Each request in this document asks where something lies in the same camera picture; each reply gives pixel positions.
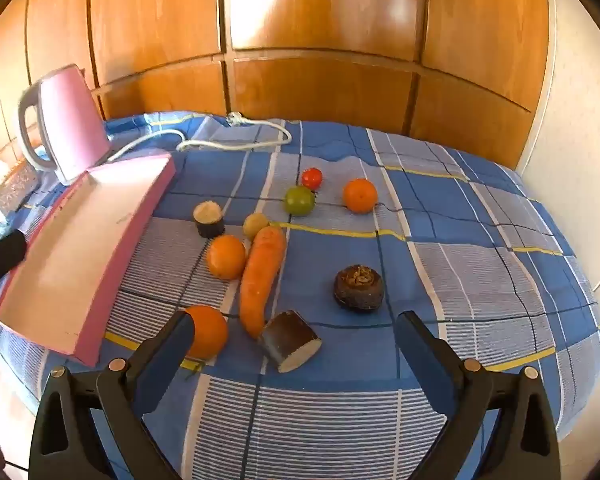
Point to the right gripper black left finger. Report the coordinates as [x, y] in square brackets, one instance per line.
[65, 441]

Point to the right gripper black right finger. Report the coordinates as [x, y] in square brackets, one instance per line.
[523, 443]

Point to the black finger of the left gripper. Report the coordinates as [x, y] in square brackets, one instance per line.
[13, 249]

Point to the orange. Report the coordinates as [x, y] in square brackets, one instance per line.
[226, 257]
[210, 332]

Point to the small dark radish piece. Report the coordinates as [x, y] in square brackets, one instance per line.
[209, 219]

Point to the dark round radish top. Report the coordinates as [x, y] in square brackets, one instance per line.
[359, 288]

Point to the dark cylindrical radish piece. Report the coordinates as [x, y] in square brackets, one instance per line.
[289, 341]

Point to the small yellow fruit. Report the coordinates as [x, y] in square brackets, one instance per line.
[253, 224]

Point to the orange carrot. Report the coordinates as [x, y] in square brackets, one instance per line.
[264, 260]

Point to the orange tangerine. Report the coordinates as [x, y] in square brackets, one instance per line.
[359, 196]

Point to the green tomato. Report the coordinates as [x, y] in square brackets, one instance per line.
[299, 201]

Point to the red tomato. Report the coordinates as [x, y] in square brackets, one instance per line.
[312, 179]

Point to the silver ornate tissue box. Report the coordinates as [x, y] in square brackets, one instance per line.
[17, 186]

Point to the pink rimmed tray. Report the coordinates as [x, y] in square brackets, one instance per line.
[61, 296]

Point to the pink electric kettle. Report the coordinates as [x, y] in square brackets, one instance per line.
[71, 131]

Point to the blue plaid tablecloth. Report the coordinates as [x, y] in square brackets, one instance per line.
[455, 238]

